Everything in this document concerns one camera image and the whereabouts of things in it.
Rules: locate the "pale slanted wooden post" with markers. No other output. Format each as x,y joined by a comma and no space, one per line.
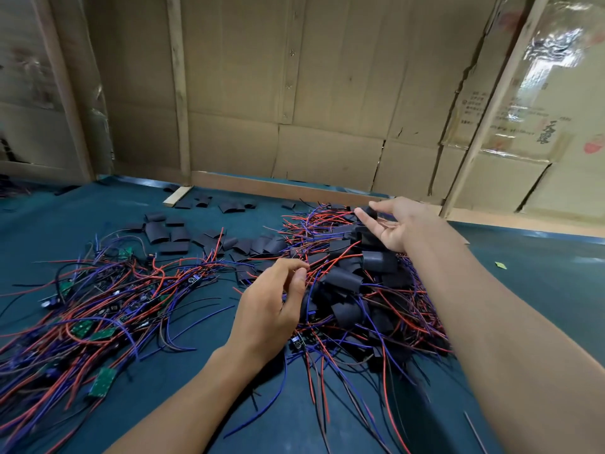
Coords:
492,99

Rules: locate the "wooden ledge board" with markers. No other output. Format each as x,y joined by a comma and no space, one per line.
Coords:
255,184

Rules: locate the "pile of sleeved wired boards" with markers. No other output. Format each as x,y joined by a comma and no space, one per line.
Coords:
345,279

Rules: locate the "person's right hand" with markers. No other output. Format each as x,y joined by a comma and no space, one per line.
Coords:
402,222

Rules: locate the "pile of unsleeved wired boards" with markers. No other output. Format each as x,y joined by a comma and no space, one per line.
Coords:
85,307

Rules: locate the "thin wooden post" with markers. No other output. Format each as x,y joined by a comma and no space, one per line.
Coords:
179,85

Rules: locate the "person's left hand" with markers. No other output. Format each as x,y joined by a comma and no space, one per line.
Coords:
269,312

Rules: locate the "clear plastic sheet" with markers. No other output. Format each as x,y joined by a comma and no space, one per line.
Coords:
558,61

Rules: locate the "wide wooden post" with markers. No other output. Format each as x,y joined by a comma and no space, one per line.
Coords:
61,85

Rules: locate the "pile of black sleeve pieces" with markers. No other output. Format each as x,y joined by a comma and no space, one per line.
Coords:
156,231

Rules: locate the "person's right forearm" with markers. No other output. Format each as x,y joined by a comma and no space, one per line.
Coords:
510,335

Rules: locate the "person's left forearm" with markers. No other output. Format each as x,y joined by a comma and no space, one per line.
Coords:
189,406

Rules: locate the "small green scrap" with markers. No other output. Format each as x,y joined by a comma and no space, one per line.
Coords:
500,265

